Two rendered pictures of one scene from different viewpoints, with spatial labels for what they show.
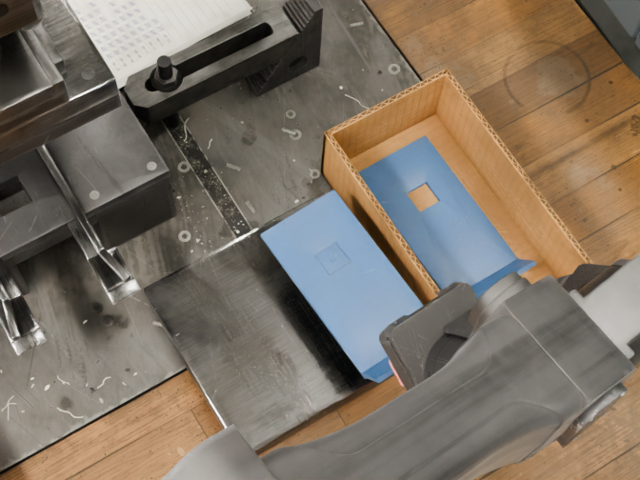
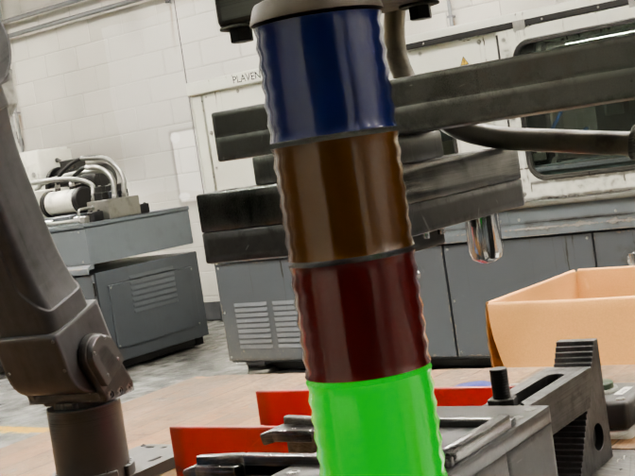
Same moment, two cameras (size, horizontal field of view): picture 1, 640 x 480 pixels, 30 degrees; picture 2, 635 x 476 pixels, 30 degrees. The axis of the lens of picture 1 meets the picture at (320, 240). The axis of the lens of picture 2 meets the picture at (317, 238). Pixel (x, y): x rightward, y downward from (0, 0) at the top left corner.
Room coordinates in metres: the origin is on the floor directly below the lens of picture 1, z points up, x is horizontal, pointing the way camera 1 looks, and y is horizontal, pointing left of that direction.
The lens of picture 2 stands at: (0.99, -0.01, 1.15)
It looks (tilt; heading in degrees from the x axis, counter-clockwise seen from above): 4 degrees down; 160
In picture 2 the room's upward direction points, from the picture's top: 8 degrees counter-clockwise
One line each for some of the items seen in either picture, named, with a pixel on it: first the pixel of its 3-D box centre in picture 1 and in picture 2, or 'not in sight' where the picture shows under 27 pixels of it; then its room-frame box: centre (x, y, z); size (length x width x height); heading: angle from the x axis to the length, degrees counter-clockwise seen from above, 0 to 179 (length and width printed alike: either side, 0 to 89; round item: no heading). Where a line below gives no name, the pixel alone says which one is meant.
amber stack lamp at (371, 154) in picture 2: not in sight; (342, 196); (0.66, 0.12, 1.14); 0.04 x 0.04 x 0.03
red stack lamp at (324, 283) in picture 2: not in sight; (359, 313); (0.66, 0.12, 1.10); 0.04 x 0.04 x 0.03
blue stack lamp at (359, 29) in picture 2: not in sight; (325, 77); (0.66, 0.12, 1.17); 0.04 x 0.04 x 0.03
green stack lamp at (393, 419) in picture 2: not in sight; (376, 428); (0.66, 0.12, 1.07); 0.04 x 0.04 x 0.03
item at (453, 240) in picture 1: (444, 217); not in sight; (0.42, -0.10, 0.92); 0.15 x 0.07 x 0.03; 37
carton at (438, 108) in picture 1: (470, 237); not in sight; (0.40, -0.12, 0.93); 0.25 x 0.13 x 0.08; 36
